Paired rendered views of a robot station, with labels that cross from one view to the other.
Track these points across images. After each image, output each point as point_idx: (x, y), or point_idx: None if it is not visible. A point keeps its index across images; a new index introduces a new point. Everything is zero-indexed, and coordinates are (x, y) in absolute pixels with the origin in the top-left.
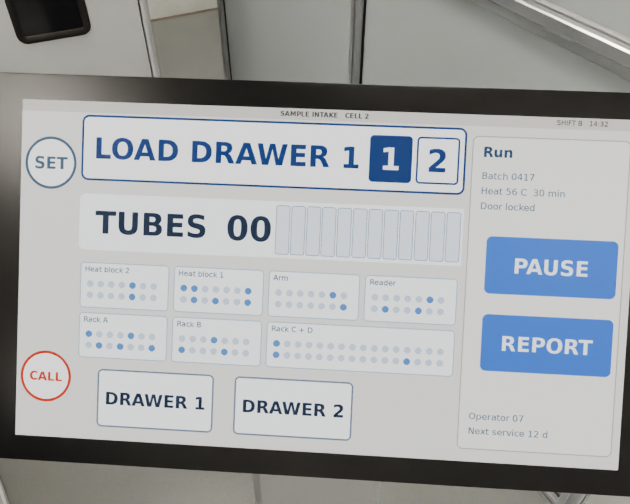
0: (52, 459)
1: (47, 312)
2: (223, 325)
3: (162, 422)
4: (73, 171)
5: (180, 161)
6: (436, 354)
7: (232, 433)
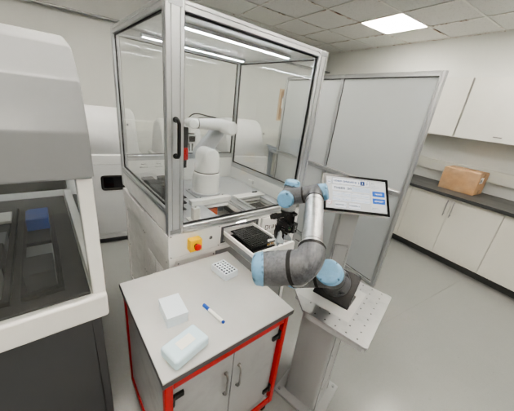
0: (330, 209)
1: (329, 195)
2: (347, 197)
3: (341, 206)
4: (331, 182)
5: (342, 182)
6: (368, 201)
7: (348, 208)
